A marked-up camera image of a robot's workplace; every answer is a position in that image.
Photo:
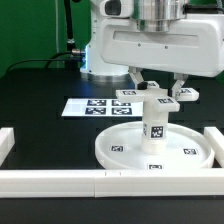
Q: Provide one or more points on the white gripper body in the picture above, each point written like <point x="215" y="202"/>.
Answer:
<point x="194" y="45"/>

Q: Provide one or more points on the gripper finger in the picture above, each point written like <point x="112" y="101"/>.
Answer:
<point x="136" y="76"/>
<point x="180" y="80"/>

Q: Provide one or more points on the white cross-shaped table base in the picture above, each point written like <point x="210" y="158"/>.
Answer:
<point x="157" y="96"/>

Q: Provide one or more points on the white round table top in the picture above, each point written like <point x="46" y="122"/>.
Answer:
<point x="119" y="147"/>

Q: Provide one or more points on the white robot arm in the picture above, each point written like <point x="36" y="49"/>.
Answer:
<point x="150" y="16"/>

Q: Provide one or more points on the black vertical pole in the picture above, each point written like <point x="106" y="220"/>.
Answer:
<point x="71" y="64"/>

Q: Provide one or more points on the white right fence bar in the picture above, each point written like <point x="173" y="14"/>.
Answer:
<point x="216" y="140"/>

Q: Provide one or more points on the white fence bar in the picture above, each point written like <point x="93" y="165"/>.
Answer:
<point x="110" y="183"/>
<point x="7" y="142"/>
<point x="216" y="140"/>

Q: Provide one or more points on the white marker sheet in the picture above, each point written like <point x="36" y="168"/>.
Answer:
<point x="86" y="107"/>

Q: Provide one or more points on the white front fence bar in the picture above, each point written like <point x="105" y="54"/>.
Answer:
<point x="110" y="183"/>

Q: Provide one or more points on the white left fence bar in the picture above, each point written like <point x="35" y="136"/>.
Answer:
<point x="7" y="142"/>

